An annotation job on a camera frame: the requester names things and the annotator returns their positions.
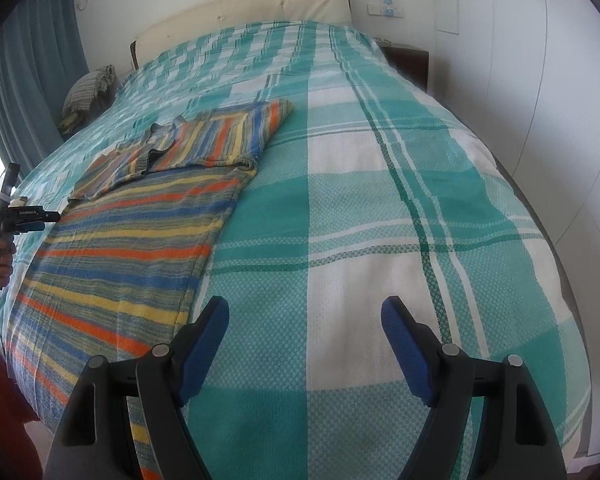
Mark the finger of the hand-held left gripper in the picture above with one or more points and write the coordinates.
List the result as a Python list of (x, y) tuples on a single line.
[(40, 216)]

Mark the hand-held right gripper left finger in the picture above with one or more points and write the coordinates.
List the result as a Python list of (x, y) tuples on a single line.
[(202, 345)]

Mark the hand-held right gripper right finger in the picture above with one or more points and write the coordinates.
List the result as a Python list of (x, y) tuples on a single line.
[(405, 345)]

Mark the striped knit sweater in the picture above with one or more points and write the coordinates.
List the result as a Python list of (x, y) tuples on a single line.
[(130, 240)]

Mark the pile of folded clothes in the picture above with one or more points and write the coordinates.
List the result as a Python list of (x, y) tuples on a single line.
[(87, 90)]

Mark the teal checked bed blanket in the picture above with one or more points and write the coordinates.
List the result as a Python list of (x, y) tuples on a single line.
[(355, 210)]

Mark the teal curtain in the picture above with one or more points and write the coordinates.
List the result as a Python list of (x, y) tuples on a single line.
[(30, 70)]

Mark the dark wooden nightstand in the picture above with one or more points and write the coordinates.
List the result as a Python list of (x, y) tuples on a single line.
[(407, 62)]

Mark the cream padded headboard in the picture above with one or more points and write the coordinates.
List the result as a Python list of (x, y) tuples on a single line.
[(240, 15)]

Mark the white wardrobe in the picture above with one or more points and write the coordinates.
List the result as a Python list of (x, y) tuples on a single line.
[(530, 85)]

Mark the white wall switch panel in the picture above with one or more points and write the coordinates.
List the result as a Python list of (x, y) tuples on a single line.
[(386, 7)]

